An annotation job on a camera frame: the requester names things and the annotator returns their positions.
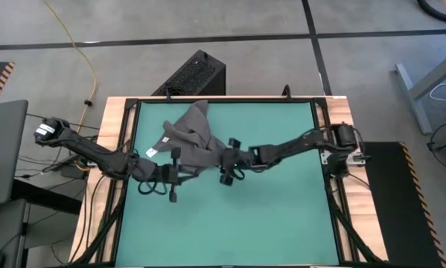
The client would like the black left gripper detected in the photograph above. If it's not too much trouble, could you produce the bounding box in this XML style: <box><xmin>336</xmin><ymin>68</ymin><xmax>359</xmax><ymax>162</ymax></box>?
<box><xmin>157</xmin><ymin>147</ymin><xmax>206</xmax><ymax>204</ymax></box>

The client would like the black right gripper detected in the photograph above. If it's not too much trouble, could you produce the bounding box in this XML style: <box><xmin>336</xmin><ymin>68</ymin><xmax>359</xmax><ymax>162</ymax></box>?
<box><xmin>210</xmin><ymin>137</ymin><xmax>251</xmax><ymax>186</ymax></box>

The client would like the dark grey towel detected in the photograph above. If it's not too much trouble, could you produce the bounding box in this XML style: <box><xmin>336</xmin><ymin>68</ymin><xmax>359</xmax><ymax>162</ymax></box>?
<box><xmin>145</xmin><ymin>99</ymin><xmax>232</xmax><ymax>176</ymax></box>

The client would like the green table mat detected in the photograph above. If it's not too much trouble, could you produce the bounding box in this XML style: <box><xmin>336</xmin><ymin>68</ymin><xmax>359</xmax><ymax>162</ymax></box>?
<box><xmin>114</xmin><ymin>100</ymin><xmax>341</xmax><ymax>267</ymax></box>

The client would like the black perforated computer tower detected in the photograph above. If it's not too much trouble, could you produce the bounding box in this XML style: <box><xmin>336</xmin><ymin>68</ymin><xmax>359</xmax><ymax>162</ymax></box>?
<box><xmin>150</xmin><ymin>49</ymin><xmax>227</xmax><ymax>97</ymax></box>

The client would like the grey power adapter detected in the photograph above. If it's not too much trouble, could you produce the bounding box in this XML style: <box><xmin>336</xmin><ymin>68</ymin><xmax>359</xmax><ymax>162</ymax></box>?
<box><xmin>60</xmin><ymin>163</ymin><xmax>88</xmax><ymax>180</ymax></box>

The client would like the black desk bar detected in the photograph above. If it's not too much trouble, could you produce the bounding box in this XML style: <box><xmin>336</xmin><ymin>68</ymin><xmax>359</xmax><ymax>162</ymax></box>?
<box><xmin>10</xmin><ymin>178</ymin><xmax>84</xmax><ymax>216</ymax></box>

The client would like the grey laptop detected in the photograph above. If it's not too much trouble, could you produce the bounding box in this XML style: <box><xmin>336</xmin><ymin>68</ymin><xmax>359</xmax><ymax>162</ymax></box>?
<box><xmin>0</xmin><ymin>99</ymin><xmax>29</xmax><ymax>208</ymax></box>

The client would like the grey cabinet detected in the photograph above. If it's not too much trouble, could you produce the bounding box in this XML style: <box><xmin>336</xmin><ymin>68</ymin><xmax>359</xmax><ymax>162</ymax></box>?
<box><xmin>0</xmin><ymin>199</ymin><xmax>27</xmax><ymax>268</ymax></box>

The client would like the grey metal desk leg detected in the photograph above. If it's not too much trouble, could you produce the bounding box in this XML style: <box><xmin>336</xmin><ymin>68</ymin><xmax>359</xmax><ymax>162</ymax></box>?
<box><xmin>395</xmin><ymin>46</ymin><xmax>446</xmax><ymax>135</ymax></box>

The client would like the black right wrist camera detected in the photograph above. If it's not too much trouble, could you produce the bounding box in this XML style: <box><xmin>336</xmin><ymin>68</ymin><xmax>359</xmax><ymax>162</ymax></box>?
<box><xmin>224</xmin><ymin>150</ymin><xmax>242</xmax><ymax>168</ymax></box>

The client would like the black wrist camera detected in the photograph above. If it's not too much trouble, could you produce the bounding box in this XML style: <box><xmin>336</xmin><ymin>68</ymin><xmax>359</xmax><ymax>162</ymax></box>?
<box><xmin>224</xmin><ymin>150</ymin><xmax>242</xmax><ymax>168</ymax></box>
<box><xmin>162</xmin><ymin>165</ymin><xmax>179</xmax><ymax>185</ymax></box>

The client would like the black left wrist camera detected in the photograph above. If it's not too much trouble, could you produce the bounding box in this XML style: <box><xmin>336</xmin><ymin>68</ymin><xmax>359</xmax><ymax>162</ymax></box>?
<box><xmin>162</xmin><ymin>165</ymin><xmax>179</xmax><ymax>185</ymax></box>

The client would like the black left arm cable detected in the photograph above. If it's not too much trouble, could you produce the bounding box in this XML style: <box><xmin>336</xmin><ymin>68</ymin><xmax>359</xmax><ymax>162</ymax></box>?
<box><xmin>136</xmin><ymin>179</ymin><xmax>169</xmax><ymax>196</ymax></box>

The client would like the black metal table frame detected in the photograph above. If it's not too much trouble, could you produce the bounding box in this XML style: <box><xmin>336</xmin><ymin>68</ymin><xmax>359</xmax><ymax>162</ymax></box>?
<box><xmin>69</xmin><ymin>95</ymin><xmax>389</xmax><ymax>268</ymax></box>

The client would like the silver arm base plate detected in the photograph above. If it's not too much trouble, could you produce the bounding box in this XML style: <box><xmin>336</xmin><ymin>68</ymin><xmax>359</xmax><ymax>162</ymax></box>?
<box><xmin>320</xmin><ymin>151</ymin><xmax>367</xmax><ymax>165</ymax></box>

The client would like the yellow floor cable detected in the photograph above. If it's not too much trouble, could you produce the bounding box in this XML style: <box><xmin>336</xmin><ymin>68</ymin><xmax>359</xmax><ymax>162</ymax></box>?
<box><xmin>42</xmin><ymin>0</ymin><xmax>98</xmax><ymax>173</ymax></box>

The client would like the black wire ring stand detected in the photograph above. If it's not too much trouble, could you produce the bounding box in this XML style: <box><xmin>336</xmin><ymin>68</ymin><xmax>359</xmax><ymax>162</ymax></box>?
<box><xmin>426</xmin><ymin>121</ymin><xmax>446</xmax><ymax>171</ymax></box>

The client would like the black hose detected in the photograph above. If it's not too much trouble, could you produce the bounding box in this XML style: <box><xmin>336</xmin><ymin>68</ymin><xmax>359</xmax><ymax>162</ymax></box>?
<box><xmin>415</xmin><ymin>0</ymin><xmax>446</xmax><ymax>24</ymax></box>

